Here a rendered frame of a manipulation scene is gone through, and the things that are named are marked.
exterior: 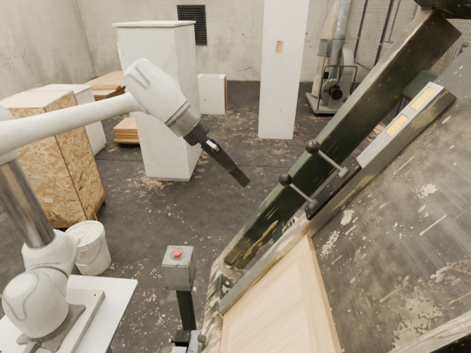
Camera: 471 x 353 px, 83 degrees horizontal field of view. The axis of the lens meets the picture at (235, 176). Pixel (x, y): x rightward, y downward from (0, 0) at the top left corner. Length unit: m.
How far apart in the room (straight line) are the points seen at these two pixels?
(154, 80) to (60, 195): 2.21
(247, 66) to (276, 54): 4.53
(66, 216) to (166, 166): 1.18
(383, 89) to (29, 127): 0.95
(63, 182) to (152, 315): 1.35
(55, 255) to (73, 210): 1.59
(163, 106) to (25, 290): 0.81
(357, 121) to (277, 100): 3.53
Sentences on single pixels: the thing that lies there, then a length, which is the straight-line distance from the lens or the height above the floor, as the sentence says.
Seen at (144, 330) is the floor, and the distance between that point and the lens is 2.18.
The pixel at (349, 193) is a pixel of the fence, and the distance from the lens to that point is 0.74.
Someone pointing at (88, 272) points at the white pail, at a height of 0.05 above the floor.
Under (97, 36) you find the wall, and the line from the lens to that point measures 9.96.
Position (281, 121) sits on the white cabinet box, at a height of 0.31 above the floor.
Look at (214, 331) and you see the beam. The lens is 1.07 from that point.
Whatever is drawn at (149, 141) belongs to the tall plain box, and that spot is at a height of 0.56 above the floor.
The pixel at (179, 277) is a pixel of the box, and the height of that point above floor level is 0.86.
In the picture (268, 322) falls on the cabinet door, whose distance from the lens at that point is 0.83.
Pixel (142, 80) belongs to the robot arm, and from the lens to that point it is 0.72.
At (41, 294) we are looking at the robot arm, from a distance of 1.22.
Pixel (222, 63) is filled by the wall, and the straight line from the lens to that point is 8.81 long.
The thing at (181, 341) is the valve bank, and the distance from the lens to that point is 1.23.
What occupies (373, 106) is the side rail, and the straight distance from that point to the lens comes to 0.92.
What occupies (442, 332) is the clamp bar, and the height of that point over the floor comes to 1.52.
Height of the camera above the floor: 1.85
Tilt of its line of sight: 32 degrees down
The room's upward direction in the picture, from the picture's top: straight up
